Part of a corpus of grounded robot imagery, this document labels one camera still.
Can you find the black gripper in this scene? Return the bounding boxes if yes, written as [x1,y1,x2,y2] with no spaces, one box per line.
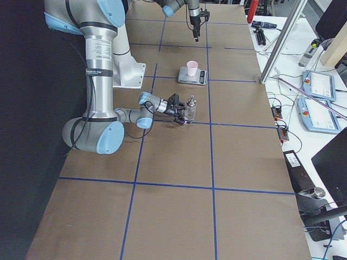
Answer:
[165,93,187,125]
[189,8,210,42]

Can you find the glass sauce bottle steel spout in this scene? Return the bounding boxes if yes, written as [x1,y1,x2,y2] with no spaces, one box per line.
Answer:
[184,95,197,125]

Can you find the pink paper cup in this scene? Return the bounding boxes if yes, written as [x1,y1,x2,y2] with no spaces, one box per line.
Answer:
[187,61,198,77]

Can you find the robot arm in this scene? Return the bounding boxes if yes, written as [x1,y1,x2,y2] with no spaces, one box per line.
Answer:
[44,1,187,154]
[149,0,210,42]

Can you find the digital kitchen scale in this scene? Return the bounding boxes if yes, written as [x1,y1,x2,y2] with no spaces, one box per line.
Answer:
[178,67,207,85]

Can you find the red cylinder bottle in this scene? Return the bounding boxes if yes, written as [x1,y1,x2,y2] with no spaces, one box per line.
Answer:
[247,0,259,24]

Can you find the black folded tripod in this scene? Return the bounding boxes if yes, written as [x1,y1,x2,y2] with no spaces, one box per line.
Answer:
[253,25,266,46]

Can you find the orange black connector hub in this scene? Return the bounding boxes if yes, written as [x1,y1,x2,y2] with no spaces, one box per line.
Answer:
[271,106,282,121]

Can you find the clear water bottle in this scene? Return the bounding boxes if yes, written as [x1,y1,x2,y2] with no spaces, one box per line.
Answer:
[298,38,322,67]

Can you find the far blue teach pendant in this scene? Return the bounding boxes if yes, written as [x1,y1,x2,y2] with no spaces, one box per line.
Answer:
[303,70,337,102]

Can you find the blue teach pendant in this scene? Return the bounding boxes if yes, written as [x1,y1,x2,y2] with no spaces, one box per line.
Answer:
[297,97,342,134]
[303,70,337,102]

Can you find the near blue teach pendant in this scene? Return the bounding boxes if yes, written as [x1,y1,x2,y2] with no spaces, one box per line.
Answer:
[297,97,342,134]

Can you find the black box with label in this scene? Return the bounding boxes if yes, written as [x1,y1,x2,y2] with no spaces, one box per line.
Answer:
[283,150,314,193]

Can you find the pink striped metal rod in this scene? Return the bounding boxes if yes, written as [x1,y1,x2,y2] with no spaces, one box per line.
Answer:
[276,76,347,121]

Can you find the black monitor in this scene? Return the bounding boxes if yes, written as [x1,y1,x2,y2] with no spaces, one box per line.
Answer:
[297,129,346,226]

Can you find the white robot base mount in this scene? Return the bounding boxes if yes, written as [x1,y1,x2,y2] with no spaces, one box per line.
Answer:
[112,24,146,89]

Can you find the aluminium frame post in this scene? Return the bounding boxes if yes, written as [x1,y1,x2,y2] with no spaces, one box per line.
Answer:
[259,0,307,85]

